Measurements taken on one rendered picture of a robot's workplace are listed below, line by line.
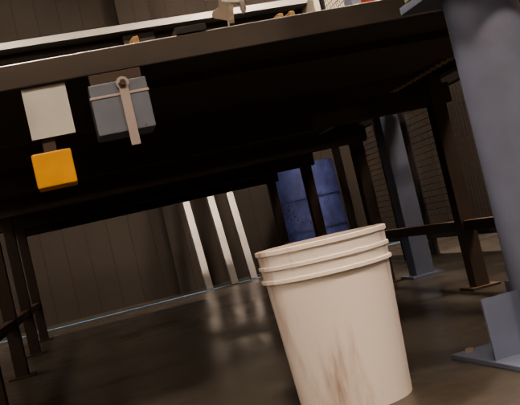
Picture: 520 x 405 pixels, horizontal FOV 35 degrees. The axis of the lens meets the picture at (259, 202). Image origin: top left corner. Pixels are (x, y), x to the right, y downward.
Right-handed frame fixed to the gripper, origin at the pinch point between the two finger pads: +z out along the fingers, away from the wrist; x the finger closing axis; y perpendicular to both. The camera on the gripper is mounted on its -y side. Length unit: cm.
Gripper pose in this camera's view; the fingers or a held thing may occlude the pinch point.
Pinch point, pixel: (239, 22)
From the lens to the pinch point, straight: 225.9
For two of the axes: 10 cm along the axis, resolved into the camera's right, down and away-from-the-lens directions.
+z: 2.4, 9.7, -0.3
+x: 2.6, -1.0, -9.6
